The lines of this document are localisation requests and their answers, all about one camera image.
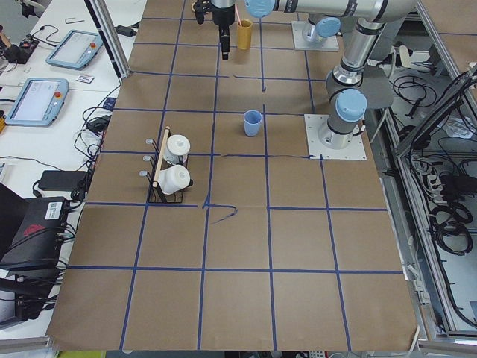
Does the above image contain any teach pendant far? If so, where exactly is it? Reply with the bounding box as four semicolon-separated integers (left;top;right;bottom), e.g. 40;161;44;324
45;30;103;70

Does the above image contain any white mug far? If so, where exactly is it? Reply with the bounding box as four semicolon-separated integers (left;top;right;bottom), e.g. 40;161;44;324
164;134;191;165

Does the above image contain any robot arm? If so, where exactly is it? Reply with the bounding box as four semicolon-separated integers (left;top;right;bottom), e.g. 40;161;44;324
211;0;236;60
245;1;417;149

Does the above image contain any bamboo cup holder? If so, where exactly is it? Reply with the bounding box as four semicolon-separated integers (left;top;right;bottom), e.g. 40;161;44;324
237;19;253;50

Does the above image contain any pink chopstick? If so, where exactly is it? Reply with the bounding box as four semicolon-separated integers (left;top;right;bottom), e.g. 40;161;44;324
234;4;242;27

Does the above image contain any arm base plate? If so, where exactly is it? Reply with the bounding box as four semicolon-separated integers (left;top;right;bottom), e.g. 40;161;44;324
291;21;339;51
304;114;367;160

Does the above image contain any white mug near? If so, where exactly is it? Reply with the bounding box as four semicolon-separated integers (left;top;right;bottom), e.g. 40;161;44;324
158;165;192;195

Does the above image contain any grey office chair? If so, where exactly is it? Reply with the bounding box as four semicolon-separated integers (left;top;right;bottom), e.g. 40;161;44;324
361;66;394;110

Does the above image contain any aluminium frame post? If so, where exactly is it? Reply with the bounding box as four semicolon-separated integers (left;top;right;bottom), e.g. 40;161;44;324
84;0;130;79

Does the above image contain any black wire mug rack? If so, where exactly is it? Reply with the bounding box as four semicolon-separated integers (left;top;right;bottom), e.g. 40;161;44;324
139;126;193;204

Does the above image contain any teach pendant near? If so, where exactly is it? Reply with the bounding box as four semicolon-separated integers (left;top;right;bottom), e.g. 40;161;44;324
5;78;69;127

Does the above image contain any black computer box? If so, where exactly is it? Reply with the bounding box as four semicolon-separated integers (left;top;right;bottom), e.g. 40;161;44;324
1;185;69;271

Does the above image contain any black power adapter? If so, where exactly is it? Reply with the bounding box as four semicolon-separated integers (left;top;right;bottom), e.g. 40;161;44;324
37;170;86;191

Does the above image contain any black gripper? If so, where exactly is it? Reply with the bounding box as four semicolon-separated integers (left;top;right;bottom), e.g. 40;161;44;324
218;25;230;60

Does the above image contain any white mug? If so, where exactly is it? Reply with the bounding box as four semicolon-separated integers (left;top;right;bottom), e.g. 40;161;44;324
164;134;191;165
158;165;192;195

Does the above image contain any light blue plastic cup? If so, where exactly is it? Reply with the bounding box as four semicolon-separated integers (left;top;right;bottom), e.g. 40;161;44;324
243;110;262;137

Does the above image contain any teach pendant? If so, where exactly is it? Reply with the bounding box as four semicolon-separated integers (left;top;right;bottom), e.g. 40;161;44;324
45;30;103;70
5;78;69;127

